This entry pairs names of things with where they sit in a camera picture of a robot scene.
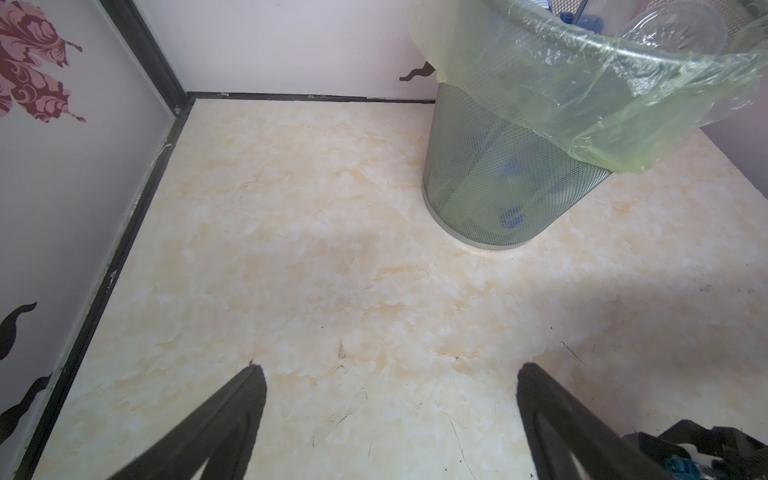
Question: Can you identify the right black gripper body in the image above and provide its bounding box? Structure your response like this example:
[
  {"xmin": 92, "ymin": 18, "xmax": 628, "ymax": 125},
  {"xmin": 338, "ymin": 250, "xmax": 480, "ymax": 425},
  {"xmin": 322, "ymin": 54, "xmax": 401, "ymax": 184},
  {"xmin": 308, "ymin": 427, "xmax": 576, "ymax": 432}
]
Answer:
[{"xmin": 623, "ymin": 420, "xmax": 767, "ymax": 479}]

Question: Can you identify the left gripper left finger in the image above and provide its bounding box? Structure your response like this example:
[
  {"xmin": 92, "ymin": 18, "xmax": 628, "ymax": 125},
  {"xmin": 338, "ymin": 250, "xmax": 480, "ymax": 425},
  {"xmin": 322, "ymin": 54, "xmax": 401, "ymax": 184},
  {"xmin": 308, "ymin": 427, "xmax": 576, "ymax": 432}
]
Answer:
[{"xmin": 112, "ymin": 364, "xmax": 267, "ymax": 479}]

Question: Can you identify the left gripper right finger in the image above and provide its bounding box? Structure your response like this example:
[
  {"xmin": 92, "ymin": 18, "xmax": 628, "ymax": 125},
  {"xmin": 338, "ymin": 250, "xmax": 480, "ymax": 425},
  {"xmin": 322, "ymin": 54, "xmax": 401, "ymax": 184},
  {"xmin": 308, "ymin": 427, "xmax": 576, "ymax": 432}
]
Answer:
[{"xmin": 516, "ymin": 362, "xmax": 666, "ymax": 479}]

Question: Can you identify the Fiji bottle pink flower label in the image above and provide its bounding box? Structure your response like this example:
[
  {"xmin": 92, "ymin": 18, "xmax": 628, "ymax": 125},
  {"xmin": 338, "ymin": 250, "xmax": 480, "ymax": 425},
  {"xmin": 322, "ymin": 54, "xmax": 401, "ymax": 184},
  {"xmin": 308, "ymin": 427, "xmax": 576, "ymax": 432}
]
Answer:
[{"xmin": 619, "ymin": 1, "xmax": 727, "ymax": 55}]

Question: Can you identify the mesh bin with green liner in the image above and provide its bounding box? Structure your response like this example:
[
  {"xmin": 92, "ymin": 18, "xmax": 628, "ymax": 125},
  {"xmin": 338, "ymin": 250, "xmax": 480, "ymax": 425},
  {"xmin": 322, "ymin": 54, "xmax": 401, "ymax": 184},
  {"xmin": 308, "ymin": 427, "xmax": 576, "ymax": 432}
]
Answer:
[{"xmin": 410, "ymin": 1, "xmax": 767, "ymax": 250}]

